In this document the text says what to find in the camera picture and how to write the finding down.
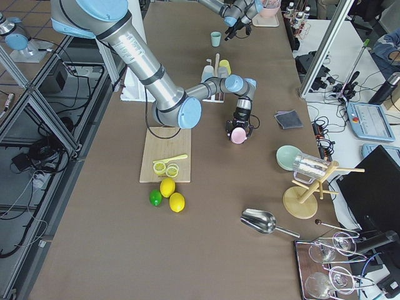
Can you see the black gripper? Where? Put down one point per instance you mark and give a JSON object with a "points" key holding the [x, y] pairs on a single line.
{"points": [[236, 26], [242, 114]]}

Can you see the pink plastic cup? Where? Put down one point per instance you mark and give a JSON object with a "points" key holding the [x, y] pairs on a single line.
{"points": [[238, 135]]}

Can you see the green plastic cup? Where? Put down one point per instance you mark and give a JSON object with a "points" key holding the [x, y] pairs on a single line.
{"points": [[215, 38]]}

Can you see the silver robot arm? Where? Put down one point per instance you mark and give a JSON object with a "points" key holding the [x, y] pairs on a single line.
{"points": [[111, 22], [236, 16]]}

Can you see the yellow plastic cup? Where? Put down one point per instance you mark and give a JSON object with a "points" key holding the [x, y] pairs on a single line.
{"points": [[225, 63]]}

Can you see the grey plastic cup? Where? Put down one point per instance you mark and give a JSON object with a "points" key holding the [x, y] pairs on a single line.
{"points": [[222, 72]]}

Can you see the light blue plastic cup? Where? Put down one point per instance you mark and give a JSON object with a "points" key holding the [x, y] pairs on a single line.
{"points": [[207, 72]]}

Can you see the cream plastic tray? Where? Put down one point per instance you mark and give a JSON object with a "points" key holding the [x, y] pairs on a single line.
{"points": [[266, 22]]}

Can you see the grey folded cloth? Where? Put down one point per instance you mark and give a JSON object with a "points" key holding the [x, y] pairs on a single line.
{"points": [[288, 119]]}

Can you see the pink bowl with ice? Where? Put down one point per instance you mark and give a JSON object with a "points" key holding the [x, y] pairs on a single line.
{"points": [[270, 8]]}

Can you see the green ceramic bowl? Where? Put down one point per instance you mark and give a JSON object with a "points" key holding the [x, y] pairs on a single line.
{"points": [[286, 155]]}

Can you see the lemon slice right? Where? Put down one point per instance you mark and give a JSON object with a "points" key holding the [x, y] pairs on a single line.
{"points": [[172, 170]]}

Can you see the lemon slice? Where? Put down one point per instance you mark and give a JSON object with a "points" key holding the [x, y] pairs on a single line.
{"points": [[172, 170], [159, 167]]}

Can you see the bamboo cutting board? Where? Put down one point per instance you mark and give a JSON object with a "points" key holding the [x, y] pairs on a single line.
{"points": [[156, 149]]}

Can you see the clear glass pitcher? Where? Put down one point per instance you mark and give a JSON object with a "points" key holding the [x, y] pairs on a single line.
{"points": [[308, 168]]}

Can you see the yellow plastic knife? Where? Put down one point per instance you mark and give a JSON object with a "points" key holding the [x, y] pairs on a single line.
{"points": [[174, 158]]}

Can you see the lemon slice left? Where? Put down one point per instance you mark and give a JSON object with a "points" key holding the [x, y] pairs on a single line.
{"points": [[159, 167]]}

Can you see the yellow lemon upper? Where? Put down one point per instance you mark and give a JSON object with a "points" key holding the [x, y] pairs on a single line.
{"points": [[167, 187]]}

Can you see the yellow lemon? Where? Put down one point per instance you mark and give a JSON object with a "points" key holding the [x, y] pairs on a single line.
{"points": [[177, 202], [167, 187]]}

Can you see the wooden mug tree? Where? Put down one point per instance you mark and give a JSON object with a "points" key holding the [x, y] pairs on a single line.
{"points": [[300, 200]]}

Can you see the metal scoop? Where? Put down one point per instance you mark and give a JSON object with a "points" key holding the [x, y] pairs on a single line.
{"points": [[264, 222]]}

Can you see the yellow lemon lower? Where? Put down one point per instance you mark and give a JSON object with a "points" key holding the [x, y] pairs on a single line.
{"points": [[177, 202]]}

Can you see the green lime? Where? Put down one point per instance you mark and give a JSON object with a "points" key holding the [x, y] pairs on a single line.
{"points": [[155, 197]]}

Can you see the blue teach pendant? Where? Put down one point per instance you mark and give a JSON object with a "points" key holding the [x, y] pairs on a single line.
{"points": [[366, 149], [368, 121]]}

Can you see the black monitor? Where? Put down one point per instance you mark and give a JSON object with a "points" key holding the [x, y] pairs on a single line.
{"points": [[373, 195]]}

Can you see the wine glass rack tray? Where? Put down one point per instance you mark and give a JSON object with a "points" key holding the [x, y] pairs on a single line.
{"points": [[323, 266]]}

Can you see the white wire cup rack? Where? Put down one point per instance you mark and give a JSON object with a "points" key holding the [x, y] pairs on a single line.
{"points": [[219, 97]]}

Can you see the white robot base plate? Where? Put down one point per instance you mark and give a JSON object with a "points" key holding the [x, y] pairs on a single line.
{"points": [[133, 89]]}

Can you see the aluminium frame post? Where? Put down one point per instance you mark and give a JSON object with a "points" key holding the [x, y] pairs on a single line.
{"points": [[327, 40]]}

